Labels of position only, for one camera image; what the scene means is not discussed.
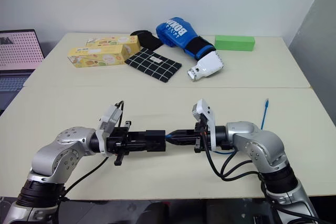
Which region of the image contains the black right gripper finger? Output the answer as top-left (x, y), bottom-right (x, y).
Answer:
top-left (169, 129), bottom-right (196, 138)
top-left (167, 136), bottom-right (196, 146)

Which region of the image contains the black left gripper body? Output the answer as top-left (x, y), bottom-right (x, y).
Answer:
top-left (106, 120), bottom-right (132, 166)

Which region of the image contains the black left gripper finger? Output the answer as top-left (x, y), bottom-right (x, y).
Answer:
top-left (128, 130), bottom-right (148, 142)
top-left (127, 141), bottom-right (148, 152)

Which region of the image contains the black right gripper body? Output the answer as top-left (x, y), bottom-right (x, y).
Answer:
top-left (193, 120), bottom-right (211, 154)

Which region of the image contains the small black box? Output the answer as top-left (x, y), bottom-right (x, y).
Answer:
top-left (145, 129), bottom-right (167, 153)

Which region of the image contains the white handheld device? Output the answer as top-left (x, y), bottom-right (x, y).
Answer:
top-left (187, 50), bottom-right (225, 83)

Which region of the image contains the black white-checked cloth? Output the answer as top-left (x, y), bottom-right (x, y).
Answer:
top-left (124, 47), bottom-right (183, 84)

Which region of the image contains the yellow food-print carton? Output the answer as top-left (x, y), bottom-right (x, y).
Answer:
top-left (66, 44), bottom-right (127, 69)
top-left (85, 35), bottom-right (141, 55)

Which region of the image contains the black wrist wrap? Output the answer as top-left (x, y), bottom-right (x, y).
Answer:
top-left (129, 29), bottom-right (164, 51)

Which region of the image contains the blue boxing glove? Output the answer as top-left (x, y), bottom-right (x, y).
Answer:
top-left (155, 16), bottom-right (217, 61)

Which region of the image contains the green rectangular block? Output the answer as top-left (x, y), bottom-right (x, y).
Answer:
top-left (214, 35), bottom-right (256, 52)

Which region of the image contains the open laptop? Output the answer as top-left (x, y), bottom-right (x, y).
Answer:
top-left (0, 28), bottom-right (46, 112)

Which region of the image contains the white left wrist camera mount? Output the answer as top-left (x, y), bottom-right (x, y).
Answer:
top-left (95, 104), bottom-right (123, 157)

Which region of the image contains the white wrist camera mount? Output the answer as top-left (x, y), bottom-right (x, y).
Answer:
top-left (191, 98), bottom-right (217, 149)
top-left (95, 104), bottom-right (123, 157)

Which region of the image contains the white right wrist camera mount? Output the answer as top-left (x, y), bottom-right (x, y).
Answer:
top-left (191, 98), bottom-right (217, 149)

